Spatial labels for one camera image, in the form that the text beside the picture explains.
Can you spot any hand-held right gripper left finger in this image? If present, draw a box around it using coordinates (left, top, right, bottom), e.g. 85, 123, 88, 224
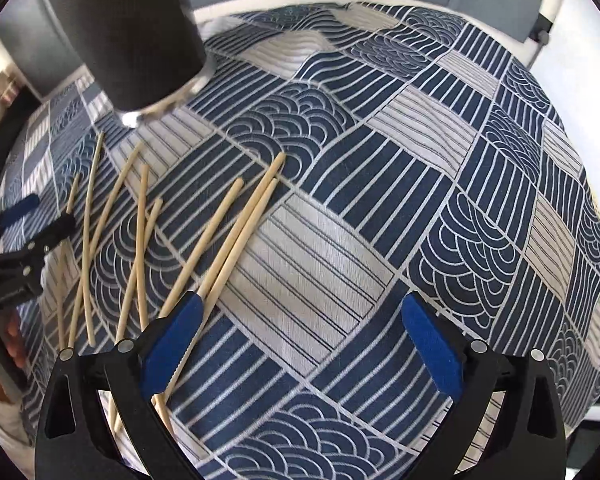
35, 292, 206, 480

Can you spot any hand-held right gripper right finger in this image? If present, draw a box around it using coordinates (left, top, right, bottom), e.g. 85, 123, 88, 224
400, 292, 568, 480

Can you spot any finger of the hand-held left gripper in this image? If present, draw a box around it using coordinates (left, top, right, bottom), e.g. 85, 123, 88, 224
0, 193, 42, 250
24, 214, 77, 264

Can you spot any pile of bamboo chopsticks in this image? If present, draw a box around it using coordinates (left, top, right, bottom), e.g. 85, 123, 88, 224
55, 130, 287, 441

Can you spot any black cup with steel base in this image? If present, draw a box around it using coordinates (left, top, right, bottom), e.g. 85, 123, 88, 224
47, 0, 213, 128

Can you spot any person's left hand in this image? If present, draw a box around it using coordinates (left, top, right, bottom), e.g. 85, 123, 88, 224
1, 310, 31, 369

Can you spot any blue white patterned bedspread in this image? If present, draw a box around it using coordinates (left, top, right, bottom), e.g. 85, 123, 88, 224
0, 2, 600, 480

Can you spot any black wall socket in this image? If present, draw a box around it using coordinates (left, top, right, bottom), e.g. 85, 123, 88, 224
530, 12, 554, 44

